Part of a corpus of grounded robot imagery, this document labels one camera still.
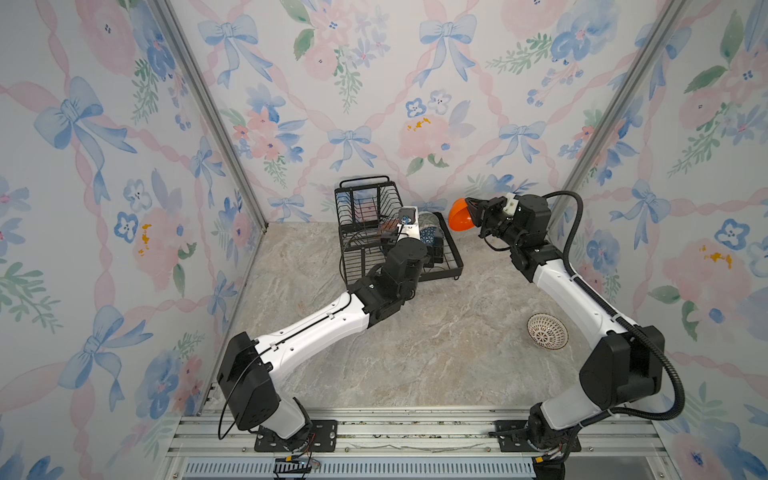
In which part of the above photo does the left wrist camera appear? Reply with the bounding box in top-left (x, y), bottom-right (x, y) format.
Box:
top-left (397, 206), bottom-right (418, 228)

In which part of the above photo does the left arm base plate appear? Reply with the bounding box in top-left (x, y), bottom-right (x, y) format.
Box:
top-left (254, 420), bottom-right (338, 454)

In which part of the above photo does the aluminium rail frame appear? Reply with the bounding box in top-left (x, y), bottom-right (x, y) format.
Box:
top-left (156, 407), bottom-right (680, 479)

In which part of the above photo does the red patterned bowl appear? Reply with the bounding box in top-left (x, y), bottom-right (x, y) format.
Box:
top-left (379, 218), bottom-right (400, 238)

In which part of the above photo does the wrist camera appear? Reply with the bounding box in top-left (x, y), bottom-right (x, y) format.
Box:
top-left (397, 206), bottom-right (418, 228)
top-left (503, 194), bottom-right (551, 233)

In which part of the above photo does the beige lattice bowl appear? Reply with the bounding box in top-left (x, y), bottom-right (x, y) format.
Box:
top-left (527, 313), bottom-right (569, 351)

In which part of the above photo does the dark blue patterned bowl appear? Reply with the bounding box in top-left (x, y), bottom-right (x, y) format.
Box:
top-left (419, 225), bottom-right (443, 246)

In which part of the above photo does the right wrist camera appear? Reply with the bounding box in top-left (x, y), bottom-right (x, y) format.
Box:
top-left (503, 194), bottom-right (551, 233)

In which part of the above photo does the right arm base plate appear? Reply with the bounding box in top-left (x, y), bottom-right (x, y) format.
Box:
top-left (487, 420), bottom-right (569, 454)

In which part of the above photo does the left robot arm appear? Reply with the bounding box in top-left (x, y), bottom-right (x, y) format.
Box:
top-left (216, 237), bottom-right (429, 443)

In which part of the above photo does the green patterned bowl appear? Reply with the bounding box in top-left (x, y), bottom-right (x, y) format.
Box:
top-left (418, 211), bottom-right (440, 230)

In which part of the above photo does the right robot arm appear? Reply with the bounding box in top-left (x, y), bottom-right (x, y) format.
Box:
top-left (464, 194), bottom-right (664, 451)

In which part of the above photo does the black corrugated cable conduit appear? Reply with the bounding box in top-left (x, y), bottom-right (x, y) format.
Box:
top-left (542, 190), bottom-right (686, 421)

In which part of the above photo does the orange plastic bowl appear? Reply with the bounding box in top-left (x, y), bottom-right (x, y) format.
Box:
top-left (448, 198), bottom-right (475, 232)

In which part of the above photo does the black wire dish rack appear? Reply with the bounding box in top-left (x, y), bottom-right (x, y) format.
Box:
top-left (334, 175), bottom-right (463, 285)

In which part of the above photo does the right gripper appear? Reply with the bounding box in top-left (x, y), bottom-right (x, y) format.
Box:
top-left (465, 197), bottom-right (525, 254)

